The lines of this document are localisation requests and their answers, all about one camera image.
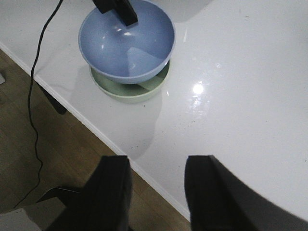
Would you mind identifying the light green bowl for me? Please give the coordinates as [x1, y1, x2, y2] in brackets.
[90, 63, 170, 103]

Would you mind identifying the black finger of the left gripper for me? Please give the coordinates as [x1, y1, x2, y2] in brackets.
[92, 0, 138, 26]

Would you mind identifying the black power cable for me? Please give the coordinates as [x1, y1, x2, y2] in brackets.
[13, 0, 64, 209]

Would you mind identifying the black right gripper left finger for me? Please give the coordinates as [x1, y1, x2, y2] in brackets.
[47, 156, 132, 231]

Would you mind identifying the grey metal base plate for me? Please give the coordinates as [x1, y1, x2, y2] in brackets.
[0, 186, 81, 231]

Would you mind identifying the black table leg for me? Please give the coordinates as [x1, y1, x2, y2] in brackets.
[38, 84, 67, 115]

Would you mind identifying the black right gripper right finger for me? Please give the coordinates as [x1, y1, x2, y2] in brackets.
[184, 155, 308, 231]

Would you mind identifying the blue bowl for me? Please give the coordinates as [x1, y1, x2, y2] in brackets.
[78, 0, 176, 84]

